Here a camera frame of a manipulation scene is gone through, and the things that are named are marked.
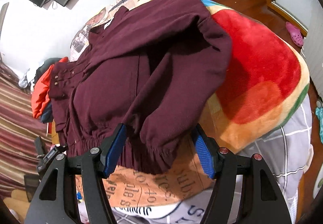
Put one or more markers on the red folded garment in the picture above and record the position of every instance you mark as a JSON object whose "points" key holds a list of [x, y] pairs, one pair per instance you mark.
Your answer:
{"points": [[40, 97]]}

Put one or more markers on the grey checked quilt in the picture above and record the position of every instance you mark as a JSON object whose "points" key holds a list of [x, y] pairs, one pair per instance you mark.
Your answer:
{"points": [[287, 152]]}

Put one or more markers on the newspaper print bedsheet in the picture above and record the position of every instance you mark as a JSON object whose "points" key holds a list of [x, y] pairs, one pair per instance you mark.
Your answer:
{"points": [[151, 186]]}

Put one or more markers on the red plush blanket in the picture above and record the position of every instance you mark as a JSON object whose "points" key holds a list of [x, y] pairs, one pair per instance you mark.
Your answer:
{"points": [[265, 82]]}

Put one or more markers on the pink clog shoe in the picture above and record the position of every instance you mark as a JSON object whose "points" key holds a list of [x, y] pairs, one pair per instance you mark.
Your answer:
{"points": [[295, 34]]}

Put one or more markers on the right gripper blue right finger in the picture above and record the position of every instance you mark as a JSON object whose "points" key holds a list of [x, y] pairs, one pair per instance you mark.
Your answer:
{"points": [[207, 151]]}

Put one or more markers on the striped red curtain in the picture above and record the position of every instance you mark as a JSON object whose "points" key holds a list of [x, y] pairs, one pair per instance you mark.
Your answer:
{"points": [[18, 131]]}

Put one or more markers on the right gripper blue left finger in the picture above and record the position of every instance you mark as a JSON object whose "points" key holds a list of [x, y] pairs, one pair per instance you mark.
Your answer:
{"points": [[111, 149]]}

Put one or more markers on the maroon jacket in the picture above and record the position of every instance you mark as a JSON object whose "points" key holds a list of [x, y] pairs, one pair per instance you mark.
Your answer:
{"points": [[141, 75]]}

